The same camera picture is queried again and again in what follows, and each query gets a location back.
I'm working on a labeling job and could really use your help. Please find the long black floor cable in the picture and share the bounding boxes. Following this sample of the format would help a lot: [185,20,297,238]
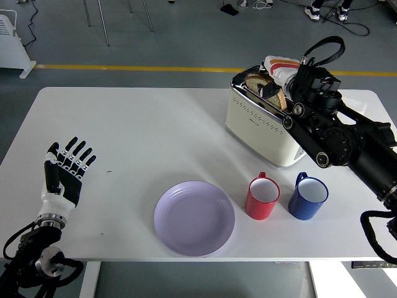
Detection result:
[320,6,371,37]

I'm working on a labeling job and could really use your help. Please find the metal chair legs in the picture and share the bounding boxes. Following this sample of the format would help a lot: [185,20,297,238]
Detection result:
[83,0,154,47]

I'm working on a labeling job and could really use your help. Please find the red mug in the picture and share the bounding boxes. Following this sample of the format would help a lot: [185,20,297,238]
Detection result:
[244,171,281,221]

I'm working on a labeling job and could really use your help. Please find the white paper sheet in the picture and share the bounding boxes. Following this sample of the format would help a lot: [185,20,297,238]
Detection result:
[341,94,368,114]

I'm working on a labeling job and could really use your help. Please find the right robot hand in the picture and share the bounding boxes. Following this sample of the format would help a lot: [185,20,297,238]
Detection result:
[259,55,302,101]

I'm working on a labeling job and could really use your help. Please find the white panel heater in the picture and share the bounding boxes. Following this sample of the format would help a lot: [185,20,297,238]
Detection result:
[0,9,37,79]

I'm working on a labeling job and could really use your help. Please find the bread slice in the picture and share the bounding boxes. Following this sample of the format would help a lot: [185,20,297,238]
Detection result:
[244,72,288,113]

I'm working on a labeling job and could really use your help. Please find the black table control panel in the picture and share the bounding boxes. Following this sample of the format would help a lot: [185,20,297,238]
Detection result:
[351,261,397,269]

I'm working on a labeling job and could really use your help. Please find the cream chrome toaster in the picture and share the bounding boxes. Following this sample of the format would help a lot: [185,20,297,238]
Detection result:
[225,65,308,169]

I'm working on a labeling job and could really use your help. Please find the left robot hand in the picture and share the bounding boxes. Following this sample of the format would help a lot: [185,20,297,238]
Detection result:
[40,136,97,219]

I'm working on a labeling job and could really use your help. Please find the purple plate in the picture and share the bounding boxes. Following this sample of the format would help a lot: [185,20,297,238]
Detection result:
[153,181,236,258]

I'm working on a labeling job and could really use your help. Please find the blue mug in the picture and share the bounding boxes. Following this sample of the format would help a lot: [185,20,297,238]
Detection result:
[287,171,329,221]

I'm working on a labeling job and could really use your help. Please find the thin black floor cable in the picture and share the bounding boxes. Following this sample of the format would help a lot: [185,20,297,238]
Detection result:
[23,0,40,48]

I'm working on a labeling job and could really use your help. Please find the yellow floor tape line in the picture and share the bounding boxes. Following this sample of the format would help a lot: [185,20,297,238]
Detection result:
[35,63,397,78]

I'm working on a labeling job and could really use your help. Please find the black foot pedal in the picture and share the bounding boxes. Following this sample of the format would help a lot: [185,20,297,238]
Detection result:
[220,0,239,16]

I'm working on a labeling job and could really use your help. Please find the white table leg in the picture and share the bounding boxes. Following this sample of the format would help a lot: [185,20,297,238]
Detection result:
[79,261,102,298]
[308,261,320,298]

